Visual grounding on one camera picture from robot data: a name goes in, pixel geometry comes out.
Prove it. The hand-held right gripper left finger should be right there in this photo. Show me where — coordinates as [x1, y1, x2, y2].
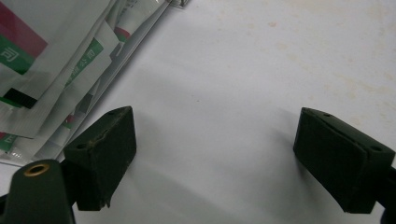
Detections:
[0, 105, 137, 224]

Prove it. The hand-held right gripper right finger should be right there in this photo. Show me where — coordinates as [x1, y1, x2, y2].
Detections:
[292, 106, 396, 224]

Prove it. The white packet red green label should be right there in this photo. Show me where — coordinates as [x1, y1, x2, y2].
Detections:
[0, 0, 114, 140]
[106, 0, 166, 44]
[8, 20, 121, 161]

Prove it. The pile of white sachet packets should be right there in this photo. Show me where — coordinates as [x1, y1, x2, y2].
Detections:
[0, 0, 191, 168]

